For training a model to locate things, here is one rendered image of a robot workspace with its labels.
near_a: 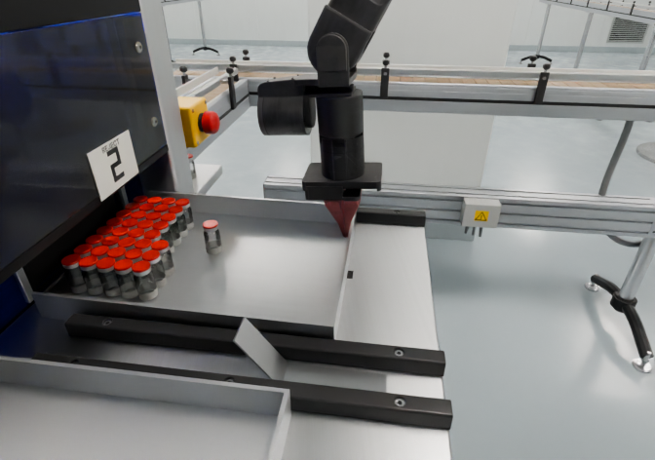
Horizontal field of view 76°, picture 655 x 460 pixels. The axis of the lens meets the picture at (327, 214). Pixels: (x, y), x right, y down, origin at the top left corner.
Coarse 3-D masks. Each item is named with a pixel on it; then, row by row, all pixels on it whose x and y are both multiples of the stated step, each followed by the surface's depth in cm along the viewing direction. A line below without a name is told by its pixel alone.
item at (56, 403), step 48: (0, 384) 40; (48, 384) 40; (96, 384) 39; (144, 384) 38; (192, 384) 37; (240, 384) 37; (0, 432) 36; (48, 432) 36; (96, 432) 36; (144, 432) 36; (192, 432) 36; (240, 432) 36
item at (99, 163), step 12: (108, 144) 50; (120, 144) 53; (132, 144) 55; (96, 156) 48; (120, 156) 53; (132, 156) 55; (96, 168) 49; (108, 168) 51; (120, 168) 53; (132, 168) 55; (96, 180) 49; (108, 180) 51; (120, 180) 53; (108, 192) 51
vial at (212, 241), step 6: (204, 228) 57; (216, 228) 57; (204, 234) 58; (210, 234) 57; (216, 234) 58; (210, 240) 58; (216, 240) 58; (210, 246) 58; (216, 246) 58; (210, 252) 59; (216, 252) 59
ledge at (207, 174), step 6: (198, 168) 86; (204, 168) 86; (210, 168) 86; (216, 168) 86; (198, 174) 83; (204, 174) 83; (210, 174) 83; (216, 174) 85; (192, 180) 81; (198, 180) 81; (204, 180) 81; (210, 180) 82; (198, 186) 78; (204, 186) 79; (210, 186) 82; (198, 192) 77; (204, 192) 79
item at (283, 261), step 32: (160, 192) 69; (224, 224) 66; (256, 224) 66; (288, 224) 66; (320, 224) 66; (352, 224) 60; (192, 256) 59; (224, 256) 59; (256, 256) 59; (288, 256) 59; (320, 256) 59; (160, 288) 53; (192, 288) 53; (224, 288) 53; (256, 288) 53; (288, 288) 53; (320, 288) 53; (160, 320) 46; (192, 320) 45; (224, 320) 44; (256, 320) 44; (288, 320) 43; (320, 320) 48
